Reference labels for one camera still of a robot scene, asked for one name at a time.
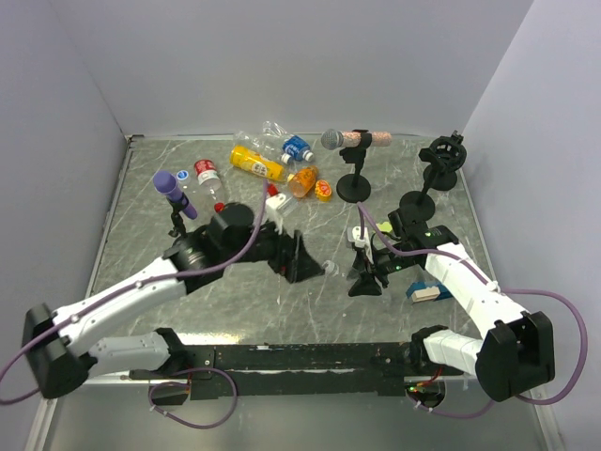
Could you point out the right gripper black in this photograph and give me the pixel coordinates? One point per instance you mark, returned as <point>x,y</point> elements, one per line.
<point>365,285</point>

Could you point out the lime green toy brick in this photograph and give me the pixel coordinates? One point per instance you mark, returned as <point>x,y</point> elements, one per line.
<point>385,227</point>

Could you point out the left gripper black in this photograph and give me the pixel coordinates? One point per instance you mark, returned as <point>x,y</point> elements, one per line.
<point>291,260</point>

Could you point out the blue label clear bottle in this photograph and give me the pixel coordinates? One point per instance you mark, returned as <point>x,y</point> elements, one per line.
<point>289,147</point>

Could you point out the silver head microphone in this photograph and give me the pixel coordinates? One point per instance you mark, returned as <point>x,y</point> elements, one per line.
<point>332,139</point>

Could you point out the orange juice bottle lying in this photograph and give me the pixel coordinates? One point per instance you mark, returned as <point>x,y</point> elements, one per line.
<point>301,183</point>

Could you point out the black clamp stand front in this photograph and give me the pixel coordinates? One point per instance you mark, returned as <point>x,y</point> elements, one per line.
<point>417,206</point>

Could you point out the clear bottle green-print white cap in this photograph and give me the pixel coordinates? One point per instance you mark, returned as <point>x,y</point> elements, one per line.
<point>330,268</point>

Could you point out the yellow lemon drink bottle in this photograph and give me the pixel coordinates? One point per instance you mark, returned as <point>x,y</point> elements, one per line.
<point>254,163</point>

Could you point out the blue beige toy brick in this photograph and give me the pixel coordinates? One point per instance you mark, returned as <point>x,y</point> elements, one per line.
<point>419,292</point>

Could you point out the red label clear bottle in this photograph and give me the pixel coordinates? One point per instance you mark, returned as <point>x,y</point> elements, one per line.
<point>210,184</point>

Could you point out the yellow orange toy block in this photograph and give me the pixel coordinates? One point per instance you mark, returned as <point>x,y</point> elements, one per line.
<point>323,191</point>

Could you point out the black clamp stand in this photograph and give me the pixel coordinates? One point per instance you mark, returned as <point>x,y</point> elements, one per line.
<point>417,206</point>
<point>445,156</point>

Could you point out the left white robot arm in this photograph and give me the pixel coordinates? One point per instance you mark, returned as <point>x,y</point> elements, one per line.
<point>74,343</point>

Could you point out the black microphone stand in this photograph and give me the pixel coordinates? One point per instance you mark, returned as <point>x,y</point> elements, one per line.
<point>354,188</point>

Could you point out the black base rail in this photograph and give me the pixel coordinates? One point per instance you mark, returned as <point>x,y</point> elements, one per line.
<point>383,368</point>

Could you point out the purple microphone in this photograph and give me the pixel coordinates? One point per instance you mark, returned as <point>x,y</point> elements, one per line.
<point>166,184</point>

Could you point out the aluminium frame rail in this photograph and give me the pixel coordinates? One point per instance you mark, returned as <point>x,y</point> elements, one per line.
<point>108,376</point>

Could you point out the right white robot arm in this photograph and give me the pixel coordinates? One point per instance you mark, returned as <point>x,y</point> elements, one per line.
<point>515,350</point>

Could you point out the black clamp stand rear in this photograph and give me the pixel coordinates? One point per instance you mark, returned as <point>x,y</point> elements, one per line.
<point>445,156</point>

